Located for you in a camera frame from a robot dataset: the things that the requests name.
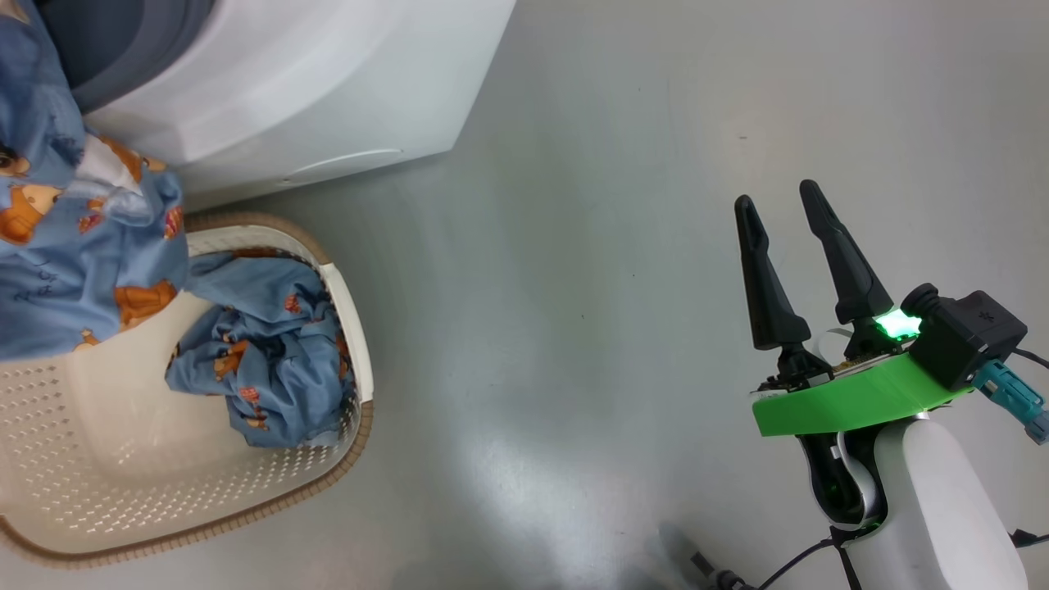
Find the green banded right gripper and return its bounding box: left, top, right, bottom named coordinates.
left=733, top=179, right=972, bottom=437

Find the blue bear print pyjama garment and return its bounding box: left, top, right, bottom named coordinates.
left=166, top=250, right=355, bottom=449

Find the blue bear pyjama with cream panel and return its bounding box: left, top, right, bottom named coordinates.
left=0, top=0, right=191, bottom=363

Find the white front-load washing machine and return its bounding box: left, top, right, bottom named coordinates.
left=33, top=0, right=517, bottom=212

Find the round white filter cover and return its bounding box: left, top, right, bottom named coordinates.
left=279, top=147, right=404, bottom=188

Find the cream perforated laundry basket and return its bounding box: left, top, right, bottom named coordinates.
left=0, top=211, right=375, bottom=570

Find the black cable with teal connector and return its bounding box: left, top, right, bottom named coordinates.
left=973, top=348, right=1049, bottom=445

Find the thin black cable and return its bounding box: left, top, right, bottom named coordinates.
left=693, top=533, right=857, bottom=590

